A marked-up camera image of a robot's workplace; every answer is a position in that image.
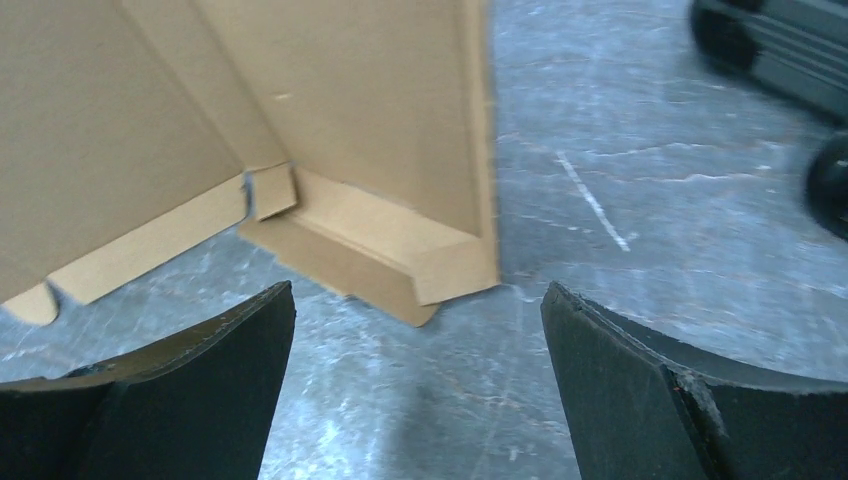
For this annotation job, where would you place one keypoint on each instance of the cardboard box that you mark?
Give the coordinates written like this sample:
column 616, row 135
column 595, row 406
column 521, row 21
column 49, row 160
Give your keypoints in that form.
column 352, row 139

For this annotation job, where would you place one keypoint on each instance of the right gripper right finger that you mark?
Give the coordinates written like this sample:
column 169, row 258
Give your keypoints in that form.
column 643, row 405

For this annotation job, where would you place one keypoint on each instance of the black poker chip case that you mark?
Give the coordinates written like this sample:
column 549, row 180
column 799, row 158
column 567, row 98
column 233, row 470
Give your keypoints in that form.
column 798, row 49

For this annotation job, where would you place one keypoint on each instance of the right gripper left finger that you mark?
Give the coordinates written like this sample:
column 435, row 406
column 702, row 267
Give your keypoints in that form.
column 197, row 404

